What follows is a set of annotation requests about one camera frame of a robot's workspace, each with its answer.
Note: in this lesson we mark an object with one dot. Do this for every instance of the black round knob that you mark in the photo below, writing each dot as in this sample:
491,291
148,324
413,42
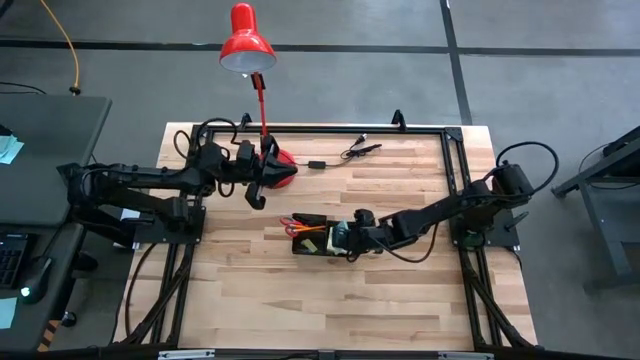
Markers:
68,319

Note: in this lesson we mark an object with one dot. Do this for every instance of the white paper sheet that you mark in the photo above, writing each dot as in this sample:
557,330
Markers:
129,215

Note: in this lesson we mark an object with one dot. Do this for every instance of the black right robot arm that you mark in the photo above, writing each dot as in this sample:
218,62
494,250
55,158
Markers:
440,212

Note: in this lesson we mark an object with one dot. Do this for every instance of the dark grey desk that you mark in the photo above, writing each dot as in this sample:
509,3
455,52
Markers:
40,140

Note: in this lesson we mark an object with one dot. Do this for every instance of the red desk lamp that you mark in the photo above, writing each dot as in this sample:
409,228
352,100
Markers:
247,40

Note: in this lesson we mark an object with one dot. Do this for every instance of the pale blue paper note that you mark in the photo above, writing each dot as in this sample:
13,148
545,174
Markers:
6,312
7,147

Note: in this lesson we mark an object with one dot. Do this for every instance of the black computer mouse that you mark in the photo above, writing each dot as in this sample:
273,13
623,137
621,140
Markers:
37,277

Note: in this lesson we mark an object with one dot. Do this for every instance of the black aluminium table frame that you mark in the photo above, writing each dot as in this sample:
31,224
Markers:
325,129

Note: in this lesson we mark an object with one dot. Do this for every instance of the yellow-green highlighter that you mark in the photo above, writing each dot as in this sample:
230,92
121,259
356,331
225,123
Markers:
309,245

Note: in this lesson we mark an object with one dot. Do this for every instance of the black keyboard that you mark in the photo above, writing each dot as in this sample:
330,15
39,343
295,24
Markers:
10,260

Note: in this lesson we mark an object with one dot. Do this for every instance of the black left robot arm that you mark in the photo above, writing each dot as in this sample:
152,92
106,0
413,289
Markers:
150,175

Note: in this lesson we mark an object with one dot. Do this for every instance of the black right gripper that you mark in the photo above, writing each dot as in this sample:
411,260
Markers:
380,235

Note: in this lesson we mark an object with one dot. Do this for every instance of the dark grey metal stand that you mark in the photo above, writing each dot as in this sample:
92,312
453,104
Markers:
602,225

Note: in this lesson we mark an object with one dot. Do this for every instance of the silver metal bracket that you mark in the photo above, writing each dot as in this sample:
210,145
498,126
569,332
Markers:
187,354
465,355

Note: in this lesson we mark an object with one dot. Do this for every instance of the black mesh desk organizer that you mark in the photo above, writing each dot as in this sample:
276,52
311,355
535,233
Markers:
320,240

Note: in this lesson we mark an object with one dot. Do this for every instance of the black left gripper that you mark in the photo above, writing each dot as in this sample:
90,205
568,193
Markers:
245,165

